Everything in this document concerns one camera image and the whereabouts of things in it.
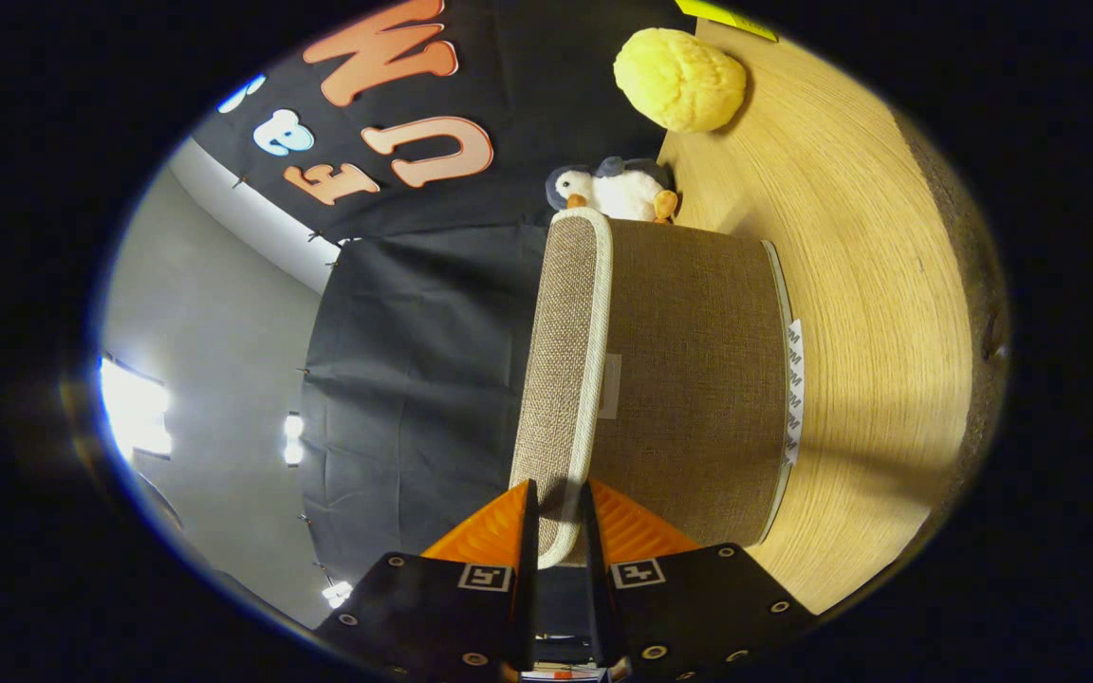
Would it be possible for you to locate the large ceiling light panel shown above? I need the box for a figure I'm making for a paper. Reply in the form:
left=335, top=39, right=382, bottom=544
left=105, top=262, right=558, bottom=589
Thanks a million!
left=99, top=356, right=173, bottom=461

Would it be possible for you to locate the yellow book with red circle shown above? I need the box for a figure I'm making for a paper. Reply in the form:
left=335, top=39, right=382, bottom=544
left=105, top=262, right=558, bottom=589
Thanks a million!
left=675, top=0, right=780, bottom=44

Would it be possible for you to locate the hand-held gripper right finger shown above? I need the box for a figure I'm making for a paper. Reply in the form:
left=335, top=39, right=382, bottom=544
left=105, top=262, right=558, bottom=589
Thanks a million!
left=583, top=479, right=818, bottom=683

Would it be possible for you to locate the yellow plush bread toy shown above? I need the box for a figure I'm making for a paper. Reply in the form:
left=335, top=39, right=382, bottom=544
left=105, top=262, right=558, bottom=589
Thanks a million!
left=613, top=27, right=749, bottom=134

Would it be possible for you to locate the penguin plush toy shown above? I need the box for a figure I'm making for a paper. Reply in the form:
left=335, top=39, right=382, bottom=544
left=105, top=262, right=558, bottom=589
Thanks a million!
left=545, top=157, right=680, bottom=226

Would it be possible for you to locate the black backdrop cloth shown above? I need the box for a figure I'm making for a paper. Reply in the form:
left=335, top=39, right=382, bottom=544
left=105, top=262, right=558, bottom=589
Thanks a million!
left=191, top=0, right=699, bottom=584

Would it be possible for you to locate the brown fabric storage box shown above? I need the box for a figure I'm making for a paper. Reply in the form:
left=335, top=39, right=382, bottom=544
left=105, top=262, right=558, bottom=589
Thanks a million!
left=509, top=207, right=806, bottom=570

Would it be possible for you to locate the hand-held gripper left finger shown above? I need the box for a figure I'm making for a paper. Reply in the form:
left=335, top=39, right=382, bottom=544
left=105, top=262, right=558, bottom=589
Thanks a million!
left=314, top=479, right=541, bottom=683

